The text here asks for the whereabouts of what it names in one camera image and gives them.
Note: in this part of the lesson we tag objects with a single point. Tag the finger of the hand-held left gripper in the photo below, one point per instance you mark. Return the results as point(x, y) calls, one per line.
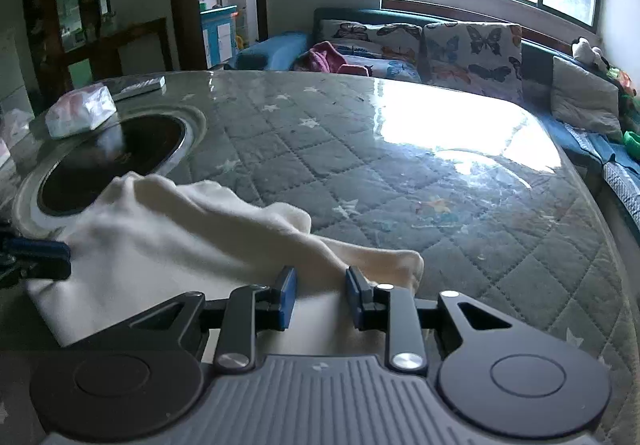
point(47, 270)
point(40, 249)

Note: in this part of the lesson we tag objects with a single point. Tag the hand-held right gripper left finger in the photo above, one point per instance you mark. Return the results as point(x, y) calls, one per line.
point(286, 297)

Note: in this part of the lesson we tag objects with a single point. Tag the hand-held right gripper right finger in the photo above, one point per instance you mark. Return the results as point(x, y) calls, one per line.
point(353, 299)

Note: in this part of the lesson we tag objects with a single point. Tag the cream white shirt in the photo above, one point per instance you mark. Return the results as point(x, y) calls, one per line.
point(175, 235)

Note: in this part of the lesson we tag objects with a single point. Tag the round black cooktop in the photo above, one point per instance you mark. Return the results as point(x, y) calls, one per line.
point(100, 160)

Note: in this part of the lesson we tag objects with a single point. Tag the pink and white pack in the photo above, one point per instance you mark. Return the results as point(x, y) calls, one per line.
point(15, 125)

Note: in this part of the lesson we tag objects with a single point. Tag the white tissue pack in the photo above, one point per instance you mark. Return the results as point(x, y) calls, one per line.
point(80, 111)

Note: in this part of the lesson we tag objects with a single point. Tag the grey remote control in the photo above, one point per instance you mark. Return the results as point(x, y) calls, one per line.
point(140, 87)

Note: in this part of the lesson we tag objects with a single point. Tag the dark wooden cabinet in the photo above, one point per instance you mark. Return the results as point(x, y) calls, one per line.
point(45, 25)

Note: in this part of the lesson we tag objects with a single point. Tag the butterfly print sheet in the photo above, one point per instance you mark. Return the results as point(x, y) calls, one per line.
point(390, 67)

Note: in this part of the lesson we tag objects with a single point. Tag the magenta cloth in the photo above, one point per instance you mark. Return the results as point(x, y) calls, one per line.
point(322, 57)

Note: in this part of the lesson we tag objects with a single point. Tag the blue sofa bolster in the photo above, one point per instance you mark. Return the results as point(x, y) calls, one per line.
point(272, 50)

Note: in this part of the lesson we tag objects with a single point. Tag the butterfly print cushion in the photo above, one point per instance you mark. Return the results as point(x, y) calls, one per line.
point(370, 36)
point(475, 57)

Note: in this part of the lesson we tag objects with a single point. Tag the blue white cabinet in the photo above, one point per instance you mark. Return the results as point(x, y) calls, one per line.
point(219, 35)

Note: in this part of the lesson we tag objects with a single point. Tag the grey plain cushion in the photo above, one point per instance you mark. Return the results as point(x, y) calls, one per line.
point(585, 97)

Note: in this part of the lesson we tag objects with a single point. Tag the green cloth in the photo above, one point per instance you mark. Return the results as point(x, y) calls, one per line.
point(631, 137)

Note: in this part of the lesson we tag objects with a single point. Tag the white stuffed toy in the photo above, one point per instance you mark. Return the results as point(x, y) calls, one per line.
point(587, 52)

